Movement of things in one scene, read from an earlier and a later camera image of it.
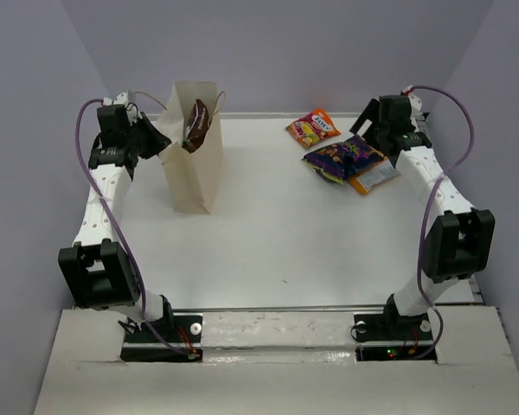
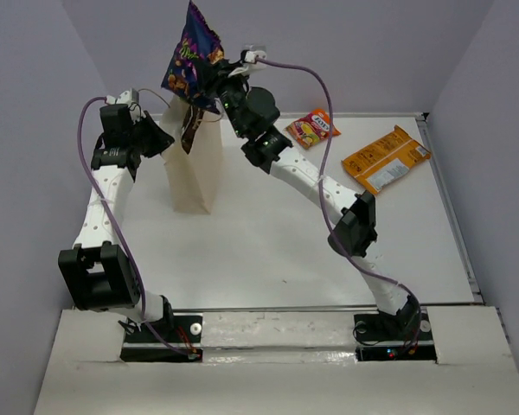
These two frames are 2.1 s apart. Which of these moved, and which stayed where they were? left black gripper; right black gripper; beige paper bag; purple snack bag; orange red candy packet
Moved: right black gripper; purple snack bag
Stayed: left black gripper; orange red candy packet; beige paper bag
